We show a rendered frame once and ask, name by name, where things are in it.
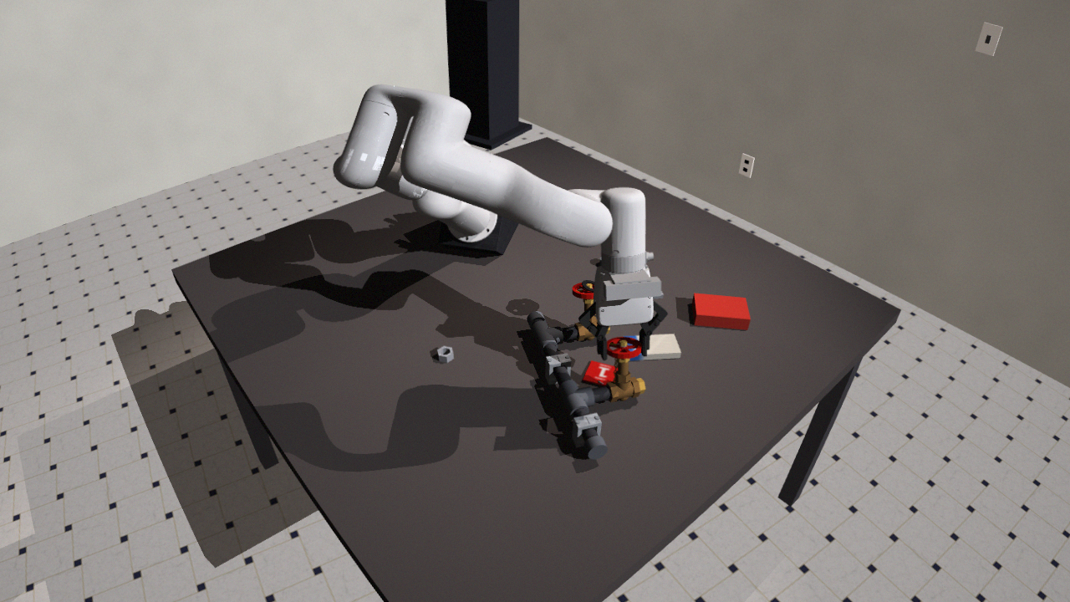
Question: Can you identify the red flat box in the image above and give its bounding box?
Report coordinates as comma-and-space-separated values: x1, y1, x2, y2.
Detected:
692, 293, 751, 330

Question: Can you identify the red valve tag with chain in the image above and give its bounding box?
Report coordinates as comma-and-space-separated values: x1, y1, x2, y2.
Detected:
583, 359, 618, 386

